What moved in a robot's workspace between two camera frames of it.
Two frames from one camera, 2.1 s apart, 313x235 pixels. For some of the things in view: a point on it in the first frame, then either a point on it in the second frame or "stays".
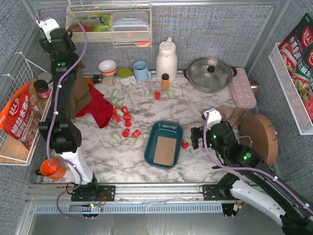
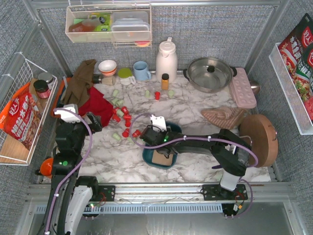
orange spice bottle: [165, 82] stays
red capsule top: [157, 95] stays
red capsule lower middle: [125, 133] stays
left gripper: [45, 44] -> [94, 121]
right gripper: [195, 138] -> [147, 136]
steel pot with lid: [210, 75] stays
